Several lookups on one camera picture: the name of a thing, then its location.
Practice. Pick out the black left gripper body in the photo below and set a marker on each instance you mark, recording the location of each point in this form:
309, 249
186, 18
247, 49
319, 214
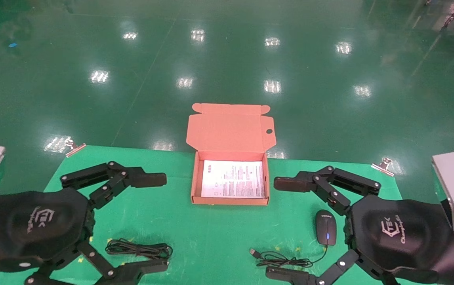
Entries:
33, 225

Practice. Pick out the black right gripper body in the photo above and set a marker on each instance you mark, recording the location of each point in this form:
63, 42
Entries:
401, 233

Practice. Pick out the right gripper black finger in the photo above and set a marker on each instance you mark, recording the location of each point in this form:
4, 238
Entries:
290, 275
294, 183

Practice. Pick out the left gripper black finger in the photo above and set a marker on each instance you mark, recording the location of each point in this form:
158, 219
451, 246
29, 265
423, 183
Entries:
147, 180
144, 271

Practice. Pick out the black computer mouse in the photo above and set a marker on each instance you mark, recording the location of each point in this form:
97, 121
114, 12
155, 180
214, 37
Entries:
326, 225

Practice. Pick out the orange cardboard box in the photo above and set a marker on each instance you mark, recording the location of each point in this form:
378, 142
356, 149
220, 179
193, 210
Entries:
231, 130

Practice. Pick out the white printed paper sheet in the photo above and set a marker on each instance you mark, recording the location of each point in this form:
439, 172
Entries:
231, 178

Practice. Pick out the metal table clip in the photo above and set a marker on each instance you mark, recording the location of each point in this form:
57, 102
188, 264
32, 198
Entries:
74, 149
383, 168

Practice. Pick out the green table mat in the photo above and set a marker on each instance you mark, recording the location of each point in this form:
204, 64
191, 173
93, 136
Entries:
211, 237

